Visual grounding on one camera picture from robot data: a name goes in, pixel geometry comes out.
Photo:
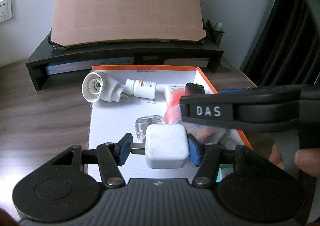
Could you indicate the person's right hand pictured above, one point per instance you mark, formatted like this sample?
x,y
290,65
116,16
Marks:
x,y
308,163

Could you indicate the clear refill bottle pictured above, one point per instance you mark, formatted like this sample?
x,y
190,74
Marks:
x,y
142,126

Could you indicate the black monitor riser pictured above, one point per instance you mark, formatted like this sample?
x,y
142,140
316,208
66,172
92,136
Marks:
x,y
125,48

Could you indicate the blue book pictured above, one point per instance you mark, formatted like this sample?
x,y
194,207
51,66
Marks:
x,y
87,66

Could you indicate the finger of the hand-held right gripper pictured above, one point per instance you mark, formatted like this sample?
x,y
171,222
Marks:
x,y
250,111
195,89

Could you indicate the white heater green button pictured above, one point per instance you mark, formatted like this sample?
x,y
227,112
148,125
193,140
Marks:
x,y
107,88

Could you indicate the white pill bottle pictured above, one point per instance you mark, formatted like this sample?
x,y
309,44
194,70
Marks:
x,y
142,88

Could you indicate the white orange storage box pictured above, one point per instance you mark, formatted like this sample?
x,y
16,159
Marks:
x,y
112,126

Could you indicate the round metal cap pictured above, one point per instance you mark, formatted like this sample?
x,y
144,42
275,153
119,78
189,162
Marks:
x,y
58,46

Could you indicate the dark pen holder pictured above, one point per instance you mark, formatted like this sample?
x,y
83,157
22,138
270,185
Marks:
x,y
216,37

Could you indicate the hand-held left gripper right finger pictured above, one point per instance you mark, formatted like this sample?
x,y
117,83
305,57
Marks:
x,y
193,151

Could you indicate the teal carton box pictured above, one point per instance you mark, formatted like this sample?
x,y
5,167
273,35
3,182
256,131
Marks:
x,y
225,173

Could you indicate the red and blue card box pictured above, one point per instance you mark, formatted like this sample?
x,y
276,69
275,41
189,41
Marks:
x,y
172,114

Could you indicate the brown cardboard sheet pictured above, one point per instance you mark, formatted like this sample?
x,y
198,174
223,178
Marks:
x,y
125,3

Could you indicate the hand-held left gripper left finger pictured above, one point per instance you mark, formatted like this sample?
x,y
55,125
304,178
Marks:
x,y
125,149

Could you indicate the white charger plug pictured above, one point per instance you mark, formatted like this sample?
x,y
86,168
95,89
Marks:
x,y
167,146

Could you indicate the small white bottle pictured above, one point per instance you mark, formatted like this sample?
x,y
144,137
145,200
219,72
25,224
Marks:
x,y
220,26

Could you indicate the white carton box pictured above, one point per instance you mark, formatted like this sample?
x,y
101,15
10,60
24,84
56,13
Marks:
x,y
172,91

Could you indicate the black curtain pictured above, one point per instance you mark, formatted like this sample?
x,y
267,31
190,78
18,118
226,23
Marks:
x,y
282,41

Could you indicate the white wall socket panel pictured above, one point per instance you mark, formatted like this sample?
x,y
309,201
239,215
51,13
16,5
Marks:
x,y
5,8

